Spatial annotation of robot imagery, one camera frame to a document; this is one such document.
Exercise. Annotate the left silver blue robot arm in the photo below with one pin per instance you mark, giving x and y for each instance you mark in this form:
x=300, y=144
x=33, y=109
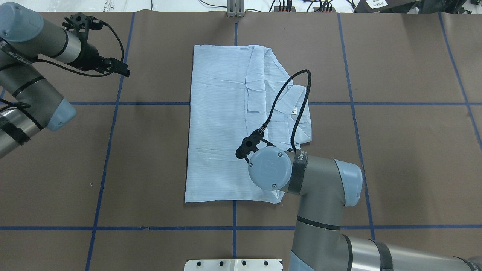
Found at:
x=28, y=38

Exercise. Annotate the aluminium frame post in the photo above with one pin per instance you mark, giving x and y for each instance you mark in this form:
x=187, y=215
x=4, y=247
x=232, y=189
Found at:
x=235, y=8

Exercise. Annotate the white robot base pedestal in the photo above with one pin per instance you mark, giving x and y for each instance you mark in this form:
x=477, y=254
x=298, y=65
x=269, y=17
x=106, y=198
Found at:
x=234, y=265

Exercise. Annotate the light blue button-up shirt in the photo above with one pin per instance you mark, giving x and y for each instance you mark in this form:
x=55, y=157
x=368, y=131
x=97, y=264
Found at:
x=234, y=90

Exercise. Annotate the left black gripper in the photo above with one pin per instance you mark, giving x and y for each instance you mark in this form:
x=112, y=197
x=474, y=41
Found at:
x=90, y=58

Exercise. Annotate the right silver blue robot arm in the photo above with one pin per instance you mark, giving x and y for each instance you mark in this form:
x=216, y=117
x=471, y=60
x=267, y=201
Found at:
x=325, y=186

